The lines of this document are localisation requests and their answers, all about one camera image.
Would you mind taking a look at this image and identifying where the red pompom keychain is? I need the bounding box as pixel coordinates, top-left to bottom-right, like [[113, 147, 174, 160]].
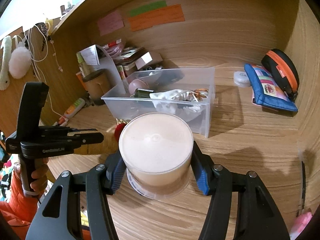
[[114, 122, 126, 142]]

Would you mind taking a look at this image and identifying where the white round lidded jar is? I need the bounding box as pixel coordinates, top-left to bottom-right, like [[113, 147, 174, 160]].
[[119, 112, 194, 199]]

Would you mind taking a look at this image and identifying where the gold chain charm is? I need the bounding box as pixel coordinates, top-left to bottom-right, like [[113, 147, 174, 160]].
[[192, 88, 209, 101]]

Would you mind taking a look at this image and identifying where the orange sleeve left forearm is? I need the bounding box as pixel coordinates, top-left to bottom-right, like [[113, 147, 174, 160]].
[[1, 171, 45, 239]]

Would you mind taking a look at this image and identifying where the left hand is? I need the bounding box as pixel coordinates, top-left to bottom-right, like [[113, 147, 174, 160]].
[[14, 158, 49, 192]]

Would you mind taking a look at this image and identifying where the green orange tube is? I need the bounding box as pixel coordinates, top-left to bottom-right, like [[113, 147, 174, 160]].
[[63, 98, 86, 119]]

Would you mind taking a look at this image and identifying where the brown mug with lid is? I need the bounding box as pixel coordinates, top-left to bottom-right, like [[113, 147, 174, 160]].
[[82, 69, 111, 105]]

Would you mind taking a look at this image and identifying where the white fluffy pompom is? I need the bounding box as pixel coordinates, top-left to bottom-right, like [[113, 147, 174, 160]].
[[9, 47, 31, 79]]

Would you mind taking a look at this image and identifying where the white paper sheet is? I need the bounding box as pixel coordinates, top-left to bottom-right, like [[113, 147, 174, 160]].
[[80, 44, 100, 66]]

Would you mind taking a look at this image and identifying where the fruit pattern book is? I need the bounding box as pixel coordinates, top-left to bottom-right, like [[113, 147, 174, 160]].
[[117, 65, 126, 80]]

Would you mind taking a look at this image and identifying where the white crumpled plastic bag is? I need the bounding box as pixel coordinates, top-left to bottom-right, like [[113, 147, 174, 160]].
[[150, 89, 205, 122]]

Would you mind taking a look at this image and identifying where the white pink small box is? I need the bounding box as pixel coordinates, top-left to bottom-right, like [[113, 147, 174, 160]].
[[135, 51, 163, 70]]

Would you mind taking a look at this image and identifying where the clear plastic storage bin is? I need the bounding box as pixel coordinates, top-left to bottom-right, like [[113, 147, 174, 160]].
[[102, 67, 215, 137]]

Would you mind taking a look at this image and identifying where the pink sticky note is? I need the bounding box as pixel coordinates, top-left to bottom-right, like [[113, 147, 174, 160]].
[[97, 10, 124, 36]]

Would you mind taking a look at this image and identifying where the blue zip pouch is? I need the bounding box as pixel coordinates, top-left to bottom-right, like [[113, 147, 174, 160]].
[[244, 63, 298, 112]]

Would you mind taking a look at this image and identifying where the white round tape roll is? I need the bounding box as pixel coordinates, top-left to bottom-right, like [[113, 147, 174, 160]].
[[233, 71, 251, 87]]

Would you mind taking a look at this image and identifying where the black orange round case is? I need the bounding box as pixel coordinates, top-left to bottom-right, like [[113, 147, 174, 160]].
[[261, 49, 299, 101]]

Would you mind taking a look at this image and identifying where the green sticky note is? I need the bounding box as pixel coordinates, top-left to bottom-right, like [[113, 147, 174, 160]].
[[129, 0, 167, 17]]

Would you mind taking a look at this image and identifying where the orange sticky note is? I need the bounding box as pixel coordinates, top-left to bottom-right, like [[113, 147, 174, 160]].
[[128, 4, 185, 31]]

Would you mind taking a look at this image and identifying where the white earphone cable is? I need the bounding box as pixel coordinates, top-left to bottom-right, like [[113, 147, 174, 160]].
[[24, 22, 66, 118]]

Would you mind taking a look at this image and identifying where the white plush strap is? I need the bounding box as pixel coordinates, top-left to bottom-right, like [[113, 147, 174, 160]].
[[0, 35, 13, 91]]

